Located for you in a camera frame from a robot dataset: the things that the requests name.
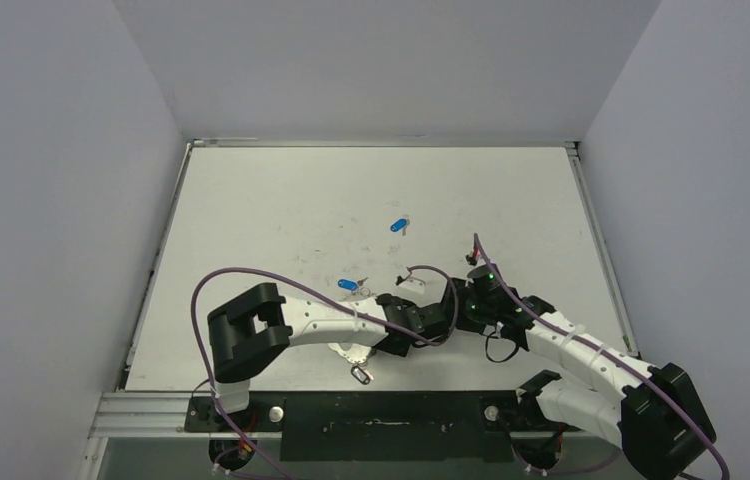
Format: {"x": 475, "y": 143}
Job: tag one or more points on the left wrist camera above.
{"x": 410, "y": 284}

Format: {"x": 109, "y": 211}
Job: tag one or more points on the loose blue key tag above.
{"x": 400, "y": 225}

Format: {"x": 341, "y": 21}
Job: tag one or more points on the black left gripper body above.
{"x": 398, "y": 353}

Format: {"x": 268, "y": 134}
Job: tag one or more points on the blue key tag on plate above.
{"x": 348, "y": 285}

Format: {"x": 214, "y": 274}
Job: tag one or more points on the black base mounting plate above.
{"x": 397, "y": 426}

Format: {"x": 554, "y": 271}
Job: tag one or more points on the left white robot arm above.
{"x": 251, "y": 331}

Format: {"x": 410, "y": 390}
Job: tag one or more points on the black key tag with key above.
{"x": 361, "y": 374}

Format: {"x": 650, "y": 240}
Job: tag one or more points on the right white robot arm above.
{"x": 653, "y": 415}

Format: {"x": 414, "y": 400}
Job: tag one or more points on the aluminium table frame rail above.
{"x": 134, "y": 415}

